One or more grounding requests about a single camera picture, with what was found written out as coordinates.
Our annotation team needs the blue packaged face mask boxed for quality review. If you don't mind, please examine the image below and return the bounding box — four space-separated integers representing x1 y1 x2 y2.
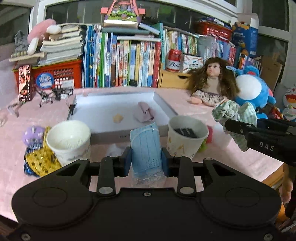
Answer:
130 123 164 188

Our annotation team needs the green checked cloth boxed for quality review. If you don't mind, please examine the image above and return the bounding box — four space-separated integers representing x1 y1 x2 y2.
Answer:
211 100 258 153

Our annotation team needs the pink cloth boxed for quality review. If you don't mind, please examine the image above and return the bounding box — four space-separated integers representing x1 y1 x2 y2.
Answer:
133 101 155 123

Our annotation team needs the small yellow soft piece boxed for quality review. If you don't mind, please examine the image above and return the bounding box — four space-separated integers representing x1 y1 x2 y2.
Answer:
113 113 124 123

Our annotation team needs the person's right hand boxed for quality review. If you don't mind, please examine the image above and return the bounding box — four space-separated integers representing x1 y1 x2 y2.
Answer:
276 163 295 223

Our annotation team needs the Doraemon plush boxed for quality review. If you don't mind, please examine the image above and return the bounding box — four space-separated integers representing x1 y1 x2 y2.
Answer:
282 86 296 122

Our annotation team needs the right white paper cup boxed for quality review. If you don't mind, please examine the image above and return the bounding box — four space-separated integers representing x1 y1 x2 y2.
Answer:
166 115 209 159

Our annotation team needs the white paper cup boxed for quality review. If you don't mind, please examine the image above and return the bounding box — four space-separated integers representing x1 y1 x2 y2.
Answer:
46 120 91 166
166 115 209 159

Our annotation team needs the left white paper cup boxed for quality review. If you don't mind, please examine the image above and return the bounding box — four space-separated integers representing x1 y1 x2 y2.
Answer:
46 120 91 166

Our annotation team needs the white shallow tray box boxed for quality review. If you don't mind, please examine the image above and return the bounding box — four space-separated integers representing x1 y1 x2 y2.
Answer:
67 91 178 145

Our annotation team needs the blue plush toy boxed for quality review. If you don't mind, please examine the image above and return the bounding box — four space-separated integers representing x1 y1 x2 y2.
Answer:
226 65 276 119

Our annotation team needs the purple round toy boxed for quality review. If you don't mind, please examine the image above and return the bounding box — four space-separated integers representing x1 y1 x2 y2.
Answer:
22 126 45 146

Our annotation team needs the brown-haired baby doll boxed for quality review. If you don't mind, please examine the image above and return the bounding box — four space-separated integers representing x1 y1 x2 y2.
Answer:
188 57 240 107

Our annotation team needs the pink tablecloth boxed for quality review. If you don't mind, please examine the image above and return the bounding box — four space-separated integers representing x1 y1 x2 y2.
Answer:
1 88 283 220

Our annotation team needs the small wooden drawer box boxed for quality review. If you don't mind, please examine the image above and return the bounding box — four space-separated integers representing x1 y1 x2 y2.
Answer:
158 64 191 89

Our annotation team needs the red plastic basket left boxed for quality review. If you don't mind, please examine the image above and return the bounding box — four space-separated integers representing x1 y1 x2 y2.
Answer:
13 59 83 92

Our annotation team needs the red plastic basket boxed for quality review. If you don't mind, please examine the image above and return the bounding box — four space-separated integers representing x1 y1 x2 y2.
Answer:
13 59 83 92
195 22 232 42

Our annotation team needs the row of upright children's books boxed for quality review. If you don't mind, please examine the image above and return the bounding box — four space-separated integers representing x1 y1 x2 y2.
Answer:
81 23 166 88

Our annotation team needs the blue cardboard box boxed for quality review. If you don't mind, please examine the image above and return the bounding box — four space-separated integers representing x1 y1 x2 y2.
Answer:
232 18 259 57

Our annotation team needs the white tissue box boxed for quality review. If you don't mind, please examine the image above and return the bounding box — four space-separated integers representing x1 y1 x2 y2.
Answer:
180 54 204 73

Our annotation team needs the red Budweiser can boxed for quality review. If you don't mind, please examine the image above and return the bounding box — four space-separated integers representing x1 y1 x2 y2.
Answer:
166 49 182 72

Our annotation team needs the right row of books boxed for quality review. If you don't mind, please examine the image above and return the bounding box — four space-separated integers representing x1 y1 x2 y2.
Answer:
160 26 262 71

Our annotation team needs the dark red snack box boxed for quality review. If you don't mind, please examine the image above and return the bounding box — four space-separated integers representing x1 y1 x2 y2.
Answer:
18 65 31 102

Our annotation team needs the red plastic basket right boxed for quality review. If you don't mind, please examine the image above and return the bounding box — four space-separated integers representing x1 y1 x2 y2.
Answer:
195 22 232 42

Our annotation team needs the stack of grey books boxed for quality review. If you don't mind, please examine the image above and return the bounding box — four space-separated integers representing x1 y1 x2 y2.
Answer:
38 24 86 66

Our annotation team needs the pink plush bunny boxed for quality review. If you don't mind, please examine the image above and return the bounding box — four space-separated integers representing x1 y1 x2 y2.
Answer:
27 19 61 55

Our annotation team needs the triangular toy house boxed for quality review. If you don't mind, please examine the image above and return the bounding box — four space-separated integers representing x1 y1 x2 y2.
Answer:
100 0 145 29

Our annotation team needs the black wire toy cart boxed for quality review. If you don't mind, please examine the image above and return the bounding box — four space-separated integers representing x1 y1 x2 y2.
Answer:
36 88 74 108

